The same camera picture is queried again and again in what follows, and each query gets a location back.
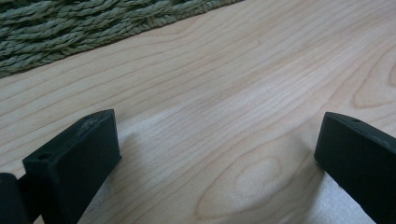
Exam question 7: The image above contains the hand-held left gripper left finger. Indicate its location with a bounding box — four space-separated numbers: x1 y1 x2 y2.
21 108 122 224

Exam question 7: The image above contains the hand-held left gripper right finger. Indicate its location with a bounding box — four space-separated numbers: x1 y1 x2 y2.
313 111 396 224

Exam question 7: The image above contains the green woven rope mat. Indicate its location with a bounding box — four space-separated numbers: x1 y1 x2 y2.
0 0 244 79

